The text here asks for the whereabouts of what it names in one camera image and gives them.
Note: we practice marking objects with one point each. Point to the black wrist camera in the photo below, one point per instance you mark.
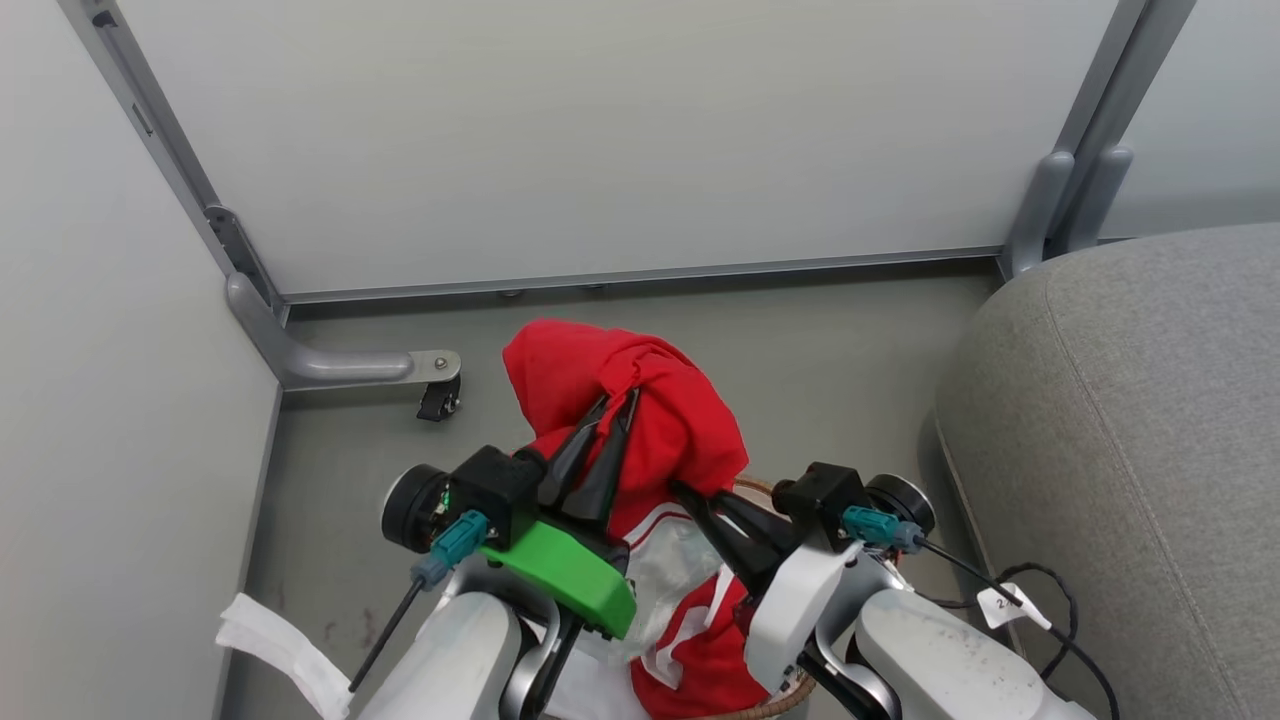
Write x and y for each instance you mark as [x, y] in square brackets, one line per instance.
[480, 490]
[835, 495]

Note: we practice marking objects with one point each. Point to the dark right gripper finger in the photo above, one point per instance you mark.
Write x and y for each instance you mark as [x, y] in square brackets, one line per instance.
[725, 545]
[758, 520]

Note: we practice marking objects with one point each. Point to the white translucent cloth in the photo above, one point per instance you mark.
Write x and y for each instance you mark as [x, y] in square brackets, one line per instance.
[665, 575]

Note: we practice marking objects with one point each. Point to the grey fabric sofa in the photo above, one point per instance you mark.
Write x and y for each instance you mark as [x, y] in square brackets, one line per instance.
[1130, 450]

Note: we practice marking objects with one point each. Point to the grey partition post with hinge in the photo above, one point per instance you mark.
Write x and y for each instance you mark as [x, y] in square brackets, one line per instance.
[160, 130]

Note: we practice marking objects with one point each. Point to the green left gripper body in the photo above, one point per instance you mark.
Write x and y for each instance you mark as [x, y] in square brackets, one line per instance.
[565, 578]

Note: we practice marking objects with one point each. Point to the grey partition foot with caster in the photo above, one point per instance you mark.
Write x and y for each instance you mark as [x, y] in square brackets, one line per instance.
[330, 365]

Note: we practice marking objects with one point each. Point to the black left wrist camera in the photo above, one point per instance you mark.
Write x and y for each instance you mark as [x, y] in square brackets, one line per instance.
[480, 490]

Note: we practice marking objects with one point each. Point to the grey partition bottom rail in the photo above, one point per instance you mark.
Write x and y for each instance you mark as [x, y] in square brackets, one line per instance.
[640, 273]

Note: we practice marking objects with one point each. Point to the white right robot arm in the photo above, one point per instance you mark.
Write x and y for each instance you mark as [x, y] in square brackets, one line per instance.
[940, 655]

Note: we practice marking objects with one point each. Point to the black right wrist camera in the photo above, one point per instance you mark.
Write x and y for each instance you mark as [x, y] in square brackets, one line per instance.
[835, 495]

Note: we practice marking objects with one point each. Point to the grey double partition post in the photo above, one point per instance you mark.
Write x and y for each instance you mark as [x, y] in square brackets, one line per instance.
[1085, 150]

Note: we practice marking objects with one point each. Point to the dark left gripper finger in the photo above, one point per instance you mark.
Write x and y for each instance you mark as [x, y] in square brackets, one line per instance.
[572, 458]
[608, 470]

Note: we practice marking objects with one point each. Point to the red garment with white stripes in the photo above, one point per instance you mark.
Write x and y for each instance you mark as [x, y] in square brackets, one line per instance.
[650, 400]

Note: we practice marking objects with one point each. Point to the brown wicker laundry basket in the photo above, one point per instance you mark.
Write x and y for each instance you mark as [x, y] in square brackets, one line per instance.
[780, 702]

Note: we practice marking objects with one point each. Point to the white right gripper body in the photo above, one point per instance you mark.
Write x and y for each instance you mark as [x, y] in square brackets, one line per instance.
[800, 600]

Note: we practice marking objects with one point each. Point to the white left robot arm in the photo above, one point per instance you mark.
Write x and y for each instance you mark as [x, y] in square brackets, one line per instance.
[450, 655]

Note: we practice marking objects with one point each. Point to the white cloth strip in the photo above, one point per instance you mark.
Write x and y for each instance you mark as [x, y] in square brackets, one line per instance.
[285, 645]

